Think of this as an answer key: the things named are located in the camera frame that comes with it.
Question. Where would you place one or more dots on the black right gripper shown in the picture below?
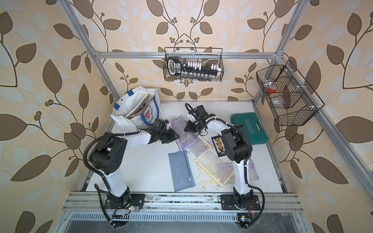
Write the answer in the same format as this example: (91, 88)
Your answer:
(189, 128)

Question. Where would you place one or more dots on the black yellow battery pack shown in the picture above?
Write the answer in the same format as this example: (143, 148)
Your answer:
(219, 146)

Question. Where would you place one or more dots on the black socket tool set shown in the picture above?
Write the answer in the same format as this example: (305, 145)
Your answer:
(174, 66)

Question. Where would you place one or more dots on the purple yellow trimmed pouch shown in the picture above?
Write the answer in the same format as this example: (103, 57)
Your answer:
(200, 147)

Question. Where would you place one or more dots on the white canvas tote bag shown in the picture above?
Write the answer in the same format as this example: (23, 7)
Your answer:
(129, 102)

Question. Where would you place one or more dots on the grey blue mesh pouch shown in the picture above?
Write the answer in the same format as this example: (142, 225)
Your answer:
(181, 171)

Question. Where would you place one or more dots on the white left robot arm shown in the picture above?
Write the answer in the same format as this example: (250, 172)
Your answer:
(104, 155)

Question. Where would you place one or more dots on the red item in basket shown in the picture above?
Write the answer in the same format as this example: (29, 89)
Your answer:
(271, 88)

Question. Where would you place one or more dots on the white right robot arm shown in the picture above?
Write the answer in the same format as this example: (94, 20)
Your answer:
(237, 147)

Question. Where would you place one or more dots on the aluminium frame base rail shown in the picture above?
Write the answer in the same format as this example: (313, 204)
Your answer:
(201, 207)

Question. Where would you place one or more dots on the green plastic tool case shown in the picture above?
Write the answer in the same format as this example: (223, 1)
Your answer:
(252, 126)

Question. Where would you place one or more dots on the yellow trimmed mesh pouch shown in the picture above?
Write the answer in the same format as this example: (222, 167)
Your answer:
(212, 170)

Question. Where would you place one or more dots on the wall wire basket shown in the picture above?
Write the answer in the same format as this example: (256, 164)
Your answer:
(295, 101)
(207, 56)

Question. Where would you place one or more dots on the right wall wire basket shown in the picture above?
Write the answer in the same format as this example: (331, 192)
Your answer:
(295, 101)

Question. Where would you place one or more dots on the back wall wire basket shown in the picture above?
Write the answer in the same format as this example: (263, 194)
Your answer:
(207, 56)

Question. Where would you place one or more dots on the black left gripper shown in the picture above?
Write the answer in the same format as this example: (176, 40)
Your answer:
(172, 137)

